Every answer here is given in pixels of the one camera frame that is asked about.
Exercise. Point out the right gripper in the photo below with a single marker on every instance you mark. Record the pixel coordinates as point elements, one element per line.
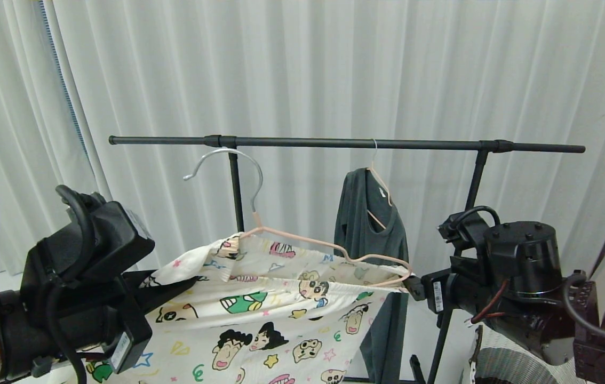
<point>457,293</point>

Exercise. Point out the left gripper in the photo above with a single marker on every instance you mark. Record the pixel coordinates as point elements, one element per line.
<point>84,330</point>

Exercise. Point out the dark grey shirt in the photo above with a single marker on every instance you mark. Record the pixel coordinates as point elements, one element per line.
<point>372,250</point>

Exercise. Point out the cream printed garment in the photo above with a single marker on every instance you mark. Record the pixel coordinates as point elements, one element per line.
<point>260,320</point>

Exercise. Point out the pink clothes hanger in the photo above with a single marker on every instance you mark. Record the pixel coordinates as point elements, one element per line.
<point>281,233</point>
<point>379,178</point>

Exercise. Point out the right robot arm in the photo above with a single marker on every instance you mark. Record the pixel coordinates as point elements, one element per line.
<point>526,256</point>

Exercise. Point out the white laundry basket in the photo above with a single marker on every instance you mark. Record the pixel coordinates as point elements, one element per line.
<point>500,362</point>

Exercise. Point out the black clothes rack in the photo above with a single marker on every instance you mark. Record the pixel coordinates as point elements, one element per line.
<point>334,142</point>

